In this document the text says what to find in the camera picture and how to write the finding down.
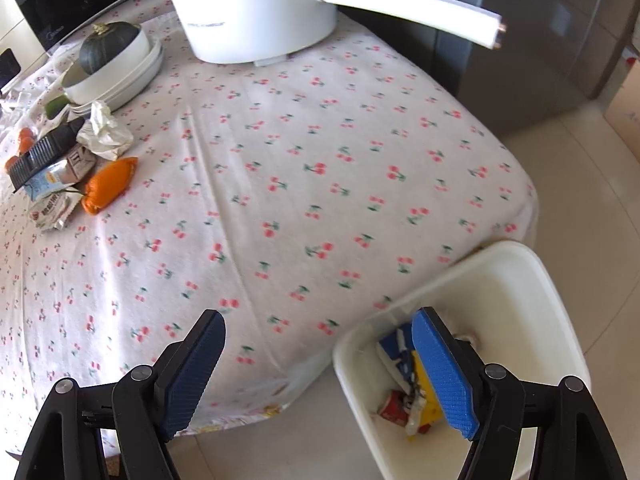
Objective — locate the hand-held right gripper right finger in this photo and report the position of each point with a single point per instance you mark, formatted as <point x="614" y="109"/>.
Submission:
<point x="445" y="375"/>

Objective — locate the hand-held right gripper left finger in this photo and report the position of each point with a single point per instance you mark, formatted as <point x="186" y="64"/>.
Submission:
<point x="195" y="375"/>

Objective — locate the yellow wrapper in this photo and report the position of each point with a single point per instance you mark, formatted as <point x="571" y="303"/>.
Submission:
<point x="430" y="410"/>

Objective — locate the blue tissue box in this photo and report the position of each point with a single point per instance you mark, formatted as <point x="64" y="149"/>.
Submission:
<point x="395" y="355"/>

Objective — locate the dented red drink can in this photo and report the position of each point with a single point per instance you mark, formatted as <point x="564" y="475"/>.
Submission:
<point x="392" y="406"/>

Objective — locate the white plastic bin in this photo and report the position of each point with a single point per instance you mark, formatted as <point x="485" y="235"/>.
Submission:
<point x="515" y="300"/>

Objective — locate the cherry print tablecloth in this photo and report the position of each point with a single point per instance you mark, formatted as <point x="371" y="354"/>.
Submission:
<point x="300" y="210"/>

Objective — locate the orange packet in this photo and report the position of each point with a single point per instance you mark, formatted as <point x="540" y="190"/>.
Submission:
<point x="107" y="185"/>

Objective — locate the silver snack wrapper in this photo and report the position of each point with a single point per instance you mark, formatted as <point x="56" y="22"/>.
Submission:
<point x="55" y="210"/>

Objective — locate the brown printed snack packet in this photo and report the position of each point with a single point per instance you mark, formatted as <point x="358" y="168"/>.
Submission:
<point x="77" y="162"/>

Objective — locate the blue and white carton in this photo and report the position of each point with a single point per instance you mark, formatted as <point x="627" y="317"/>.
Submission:
<point x="42" y="184"/>

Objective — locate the crumpled paper tissue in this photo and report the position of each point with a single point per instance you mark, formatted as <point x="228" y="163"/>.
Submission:
<point x="102" y="132"/>

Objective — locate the black ribbed package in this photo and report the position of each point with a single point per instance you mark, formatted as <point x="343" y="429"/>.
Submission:
<point x="45" y="152"/>

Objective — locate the white plate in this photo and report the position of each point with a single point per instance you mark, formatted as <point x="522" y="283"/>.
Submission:
<point x="147" y="72"/>
<point x="142" y="92"/>

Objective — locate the green avocado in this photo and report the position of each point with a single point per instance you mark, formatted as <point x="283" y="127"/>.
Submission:
<point x="56" y="105"/>

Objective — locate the white bowl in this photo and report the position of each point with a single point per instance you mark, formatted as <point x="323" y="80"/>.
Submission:
<point x="125" y="70"/>

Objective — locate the cardboard box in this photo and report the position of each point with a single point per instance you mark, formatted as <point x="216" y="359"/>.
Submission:
<point x="627" y="110"/>

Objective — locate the dark green squash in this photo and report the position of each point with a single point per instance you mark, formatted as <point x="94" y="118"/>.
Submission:
<point x="107" y="45"/>

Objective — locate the grey refrigerator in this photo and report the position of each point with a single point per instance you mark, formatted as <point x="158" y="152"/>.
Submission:
<point x="550" y="35"/>

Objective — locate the cream air fryer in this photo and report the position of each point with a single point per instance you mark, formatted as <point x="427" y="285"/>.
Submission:
<point x="7" y="67"/>

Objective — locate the white electric pot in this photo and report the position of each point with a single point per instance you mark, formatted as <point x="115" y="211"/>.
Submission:
<point x="250" y="10"/>

